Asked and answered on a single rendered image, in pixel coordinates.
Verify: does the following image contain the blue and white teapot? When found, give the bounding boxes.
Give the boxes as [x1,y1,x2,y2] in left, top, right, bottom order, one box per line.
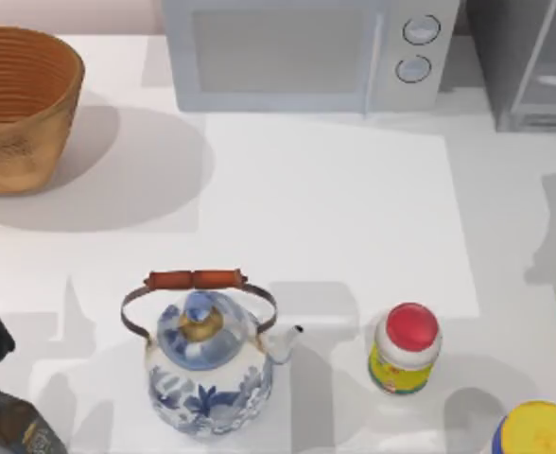
[120,268,305,439]

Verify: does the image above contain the pale microwave oven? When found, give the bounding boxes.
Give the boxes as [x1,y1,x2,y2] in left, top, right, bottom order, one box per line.
[159,0,462,118]

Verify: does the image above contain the red-lidded yellow jar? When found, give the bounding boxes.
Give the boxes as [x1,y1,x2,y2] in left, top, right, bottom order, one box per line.
[368,302,443,396]

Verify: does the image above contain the microwave knob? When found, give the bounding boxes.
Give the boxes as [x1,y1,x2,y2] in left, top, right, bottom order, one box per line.
[402,12,442,44]
[394,54,433,86]

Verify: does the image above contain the brown wicker basket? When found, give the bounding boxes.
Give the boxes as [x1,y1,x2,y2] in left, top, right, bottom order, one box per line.
[0,26,86,197]

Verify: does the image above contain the dark glass bottle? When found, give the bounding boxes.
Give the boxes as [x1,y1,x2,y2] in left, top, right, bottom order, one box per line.
[0,380,68,454]

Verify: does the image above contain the yellow-lidded blue tub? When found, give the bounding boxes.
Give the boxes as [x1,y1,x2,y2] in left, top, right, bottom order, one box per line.
[489,399,556,454]

